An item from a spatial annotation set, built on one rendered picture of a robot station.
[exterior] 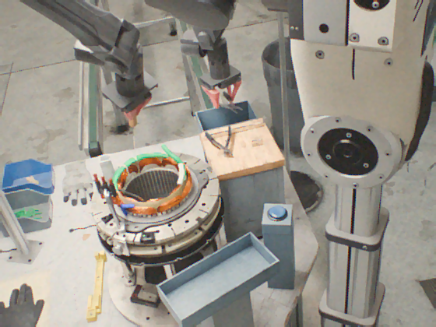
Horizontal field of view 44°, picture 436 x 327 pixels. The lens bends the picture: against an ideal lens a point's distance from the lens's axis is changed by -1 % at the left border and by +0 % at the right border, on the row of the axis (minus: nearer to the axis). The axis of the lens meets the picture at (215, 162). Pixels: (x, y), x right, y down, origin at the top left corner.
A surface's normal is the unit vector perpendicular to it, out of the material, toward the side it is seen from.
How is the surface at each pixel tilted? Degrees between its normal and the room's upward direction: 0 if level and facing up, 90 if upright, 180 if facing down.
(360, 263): 90
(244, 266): 0
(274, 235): 90
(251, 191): 90
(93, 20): 81
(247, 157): 0
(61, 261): 0
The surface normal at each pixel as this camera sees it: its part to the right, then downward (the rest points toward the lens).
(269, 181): 0.23, 0.61
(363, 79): -0.38, 0.83
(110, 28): 0.80, 0.15
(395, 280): -0.12, -0.76
